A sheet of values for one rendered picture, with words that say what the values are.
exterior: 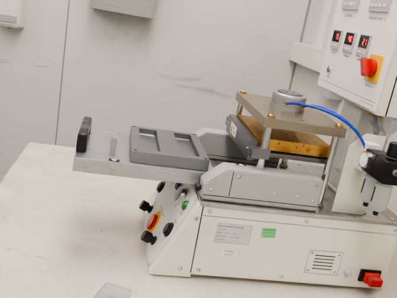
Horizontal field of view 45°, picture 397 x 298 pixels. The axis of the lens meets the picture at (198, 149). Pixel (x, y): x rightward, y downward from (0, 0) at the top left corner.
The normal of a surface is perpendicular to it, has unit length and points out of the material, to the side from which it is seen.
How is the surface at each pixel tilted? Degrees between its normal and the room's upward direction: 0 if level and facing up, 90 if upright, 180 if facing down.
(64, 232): 0
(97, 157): 0
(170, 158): 90
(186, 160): 90
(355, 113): 90
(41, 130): 90
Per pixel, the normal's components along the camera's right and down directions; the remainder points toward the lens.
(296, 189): 0.14, 0.30
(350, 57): -0.98, -0.12
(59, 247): 0.18, -0.94
